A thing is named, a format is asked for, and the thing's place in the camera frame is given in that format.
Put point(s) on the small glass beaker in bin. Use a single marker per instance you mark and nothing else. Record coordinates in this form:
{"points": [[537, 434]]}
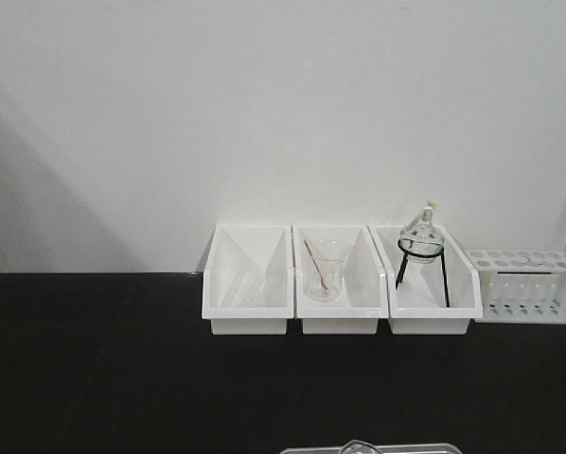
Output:
{"points": [[324, 272]]}

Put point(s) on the white storage bin middle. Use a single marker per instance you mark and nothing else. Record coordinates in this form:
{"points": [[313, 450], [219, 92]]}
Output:
{"points": [[363, 299]]}

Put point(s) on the clear glass beaker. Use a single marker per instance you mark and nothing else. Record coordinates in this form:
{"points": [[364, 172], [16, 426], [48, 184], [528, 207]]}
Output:
{"points": [[358, 447]]}

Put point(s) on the red stirring rod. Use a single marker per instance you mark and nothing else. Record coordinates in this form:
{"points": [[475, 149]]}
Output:
{"points": [[322, 280]]}

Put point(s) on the white test tube rack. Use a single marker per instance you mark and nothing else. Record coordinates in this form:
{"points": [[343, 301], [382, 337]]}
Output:
{"points": [[521, 286]]}

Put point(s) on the glass flask with stopper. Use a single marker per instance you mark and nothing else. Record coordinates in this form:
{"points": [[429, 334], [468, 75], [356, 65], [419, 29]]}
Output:
{"points": [[420, 239]]}

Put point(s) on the white storage bin left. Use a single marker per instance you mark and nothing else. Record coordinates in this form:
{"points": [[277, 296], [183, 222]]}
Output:
{"points": [[248, 280]]}

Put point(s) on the white storage bin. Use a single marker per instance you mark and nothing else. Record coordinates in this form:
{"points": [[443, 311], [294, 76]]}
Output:
{"points": [[363, 299], [248, 280], [418, 306]]}

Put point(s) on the white storage bin right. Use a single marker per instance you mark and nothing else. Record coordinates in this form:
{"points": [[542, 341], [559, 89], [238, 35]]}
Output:
{"points": [[418, 306]]}

